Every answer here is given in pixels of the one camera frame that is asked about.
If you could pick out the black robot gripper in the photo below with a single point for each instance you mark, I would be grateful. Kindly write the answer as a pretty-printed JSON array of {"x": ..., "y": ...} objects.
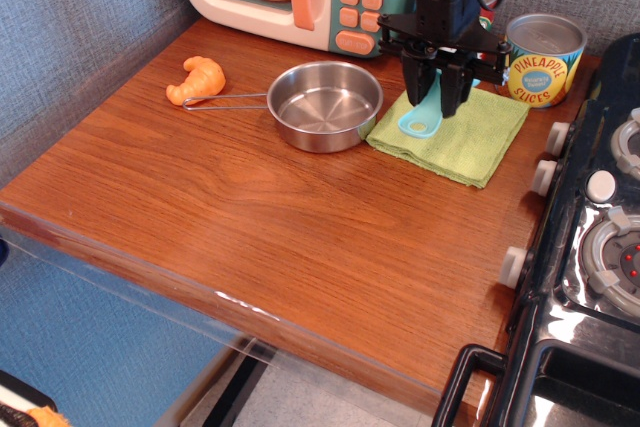
[{"x": 448, "y": 35}]

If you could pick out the teal dish brush white bristles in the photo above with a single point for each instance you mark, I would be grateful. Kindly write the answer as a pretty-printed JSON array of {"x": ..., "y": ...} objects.
[{"x": 423, "y": 120}]

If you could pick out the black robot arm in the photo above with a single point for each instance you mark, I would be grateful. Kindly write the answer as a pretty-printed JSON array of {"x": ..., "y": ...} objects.
[{"x": 443, "y": 41}]

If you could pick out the green folded cloth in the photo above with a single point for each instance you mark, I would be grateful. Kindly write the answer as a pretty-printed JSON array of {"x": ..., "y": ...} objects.
[{"x": 467, "y": 148}]

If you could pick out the pineapple slices can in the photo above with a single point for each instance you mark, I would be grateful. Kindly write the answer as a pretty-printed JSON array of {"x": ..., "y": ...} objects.
[{"x": 546, "y": 52}]

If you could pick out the small steel pan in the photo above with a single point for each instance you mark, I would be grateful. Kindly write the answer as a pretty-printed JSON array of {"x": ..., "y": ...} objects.
[{"x": 324, "y": 107}]

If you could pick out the grey stove knob upper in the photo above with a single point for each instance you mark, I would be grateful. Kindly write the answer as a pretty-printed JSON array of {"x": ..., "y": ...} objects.
[{"x": 557, "y": 137}]

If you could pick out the grey stove knob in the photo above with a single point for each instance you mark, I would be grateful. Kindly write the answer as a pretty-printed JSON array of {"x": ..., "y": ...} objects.
[
  {"x": 512, "y": 265},
  {"x": 557, "y": 137},
  {"x": 543, "y": 177}
]

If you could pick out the grey stove knob middle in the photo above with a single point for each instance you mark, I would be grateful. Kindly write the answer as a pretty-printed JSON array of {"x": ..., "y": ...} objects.
[{"x": 543, "y": 177}]

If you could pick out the grey stove knob lower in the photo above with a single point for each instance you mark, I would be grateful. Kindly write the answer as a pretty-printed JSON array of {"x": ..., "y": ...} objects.
[{"x": 512, "y": 265}]

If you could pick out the orange toy croissant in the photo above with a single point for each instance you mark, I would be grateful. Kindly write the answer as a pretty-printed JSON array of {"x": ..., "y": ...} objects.
[{"x": 205, "y": 78}]

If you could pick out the black toy stove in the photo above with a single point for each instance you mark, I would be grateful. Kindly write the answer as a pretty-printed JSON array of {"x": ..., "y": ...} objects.
[{"x": 572, "y": 357}]

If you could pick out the orange plush object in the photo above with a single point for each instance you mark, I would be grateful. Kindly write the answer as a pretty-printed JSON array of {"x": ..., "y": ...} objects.
[{"x": 47, "y": 417}]

